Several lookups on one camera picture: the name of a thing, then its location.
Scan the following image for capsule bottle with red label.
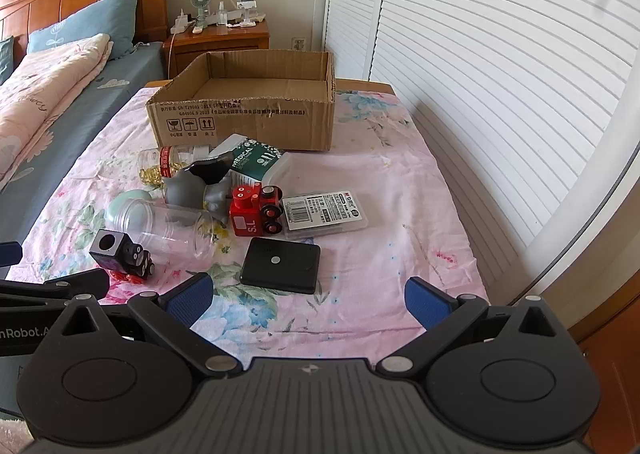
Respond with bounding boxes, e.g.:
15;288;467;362
137;145;213;189

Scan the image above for green and white medical package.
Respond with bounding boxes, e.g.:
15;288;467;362
210;134;292;187

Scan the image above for brown cardboard box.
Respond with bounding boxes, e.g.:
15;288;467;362
145;50;337;153

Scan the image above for wooden nightstand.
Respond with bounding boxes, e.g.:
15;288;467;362
162;16;271;79

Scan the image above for dark blue pillow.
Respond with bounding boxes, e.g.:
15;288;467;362
0;36;15;85

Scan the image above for pink floral quilt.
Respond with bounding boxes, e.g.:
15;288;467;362
0;34;111;191

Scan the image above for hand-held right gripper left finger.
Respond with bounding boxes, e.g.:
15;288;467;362
47;271;240;378

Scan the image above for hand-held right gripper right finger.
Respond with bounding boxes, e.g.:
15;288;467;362
375;276;572;378

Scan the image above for grey elephant toy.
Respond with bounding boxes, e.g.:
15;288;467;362
164;169;236;227

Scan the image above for red toy car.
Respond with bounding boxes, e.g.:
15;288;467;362
229;182;286;238

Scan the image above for white louvred wardrobe doors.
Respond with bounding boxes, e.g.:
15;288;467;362
320;0;640;287

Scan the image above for black flat square device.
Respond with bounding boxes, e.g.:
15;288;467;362
239;237;322;295

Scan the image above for pale green egg-shaped object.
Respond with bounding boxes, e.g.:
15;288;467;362
110;189;152;222

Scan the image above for blue bed sheet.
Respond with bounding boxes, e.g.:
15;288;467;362
0;41;166;259

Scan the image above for clear plastic cup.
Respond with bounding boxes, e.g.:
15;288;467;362
104;198;216;262

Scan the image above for clear plastic case with label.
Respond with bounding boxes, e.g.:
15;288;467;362
281;192;371;241

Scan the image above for pink floral cloth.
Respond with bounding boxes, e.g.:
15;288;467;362
7;78;490;371

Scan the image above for small green desk fan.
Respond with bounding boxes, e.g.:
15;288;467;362
190;0;212;32

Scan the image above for blue floral pillow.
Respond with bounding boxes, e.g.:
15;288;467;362
26;0;141;62

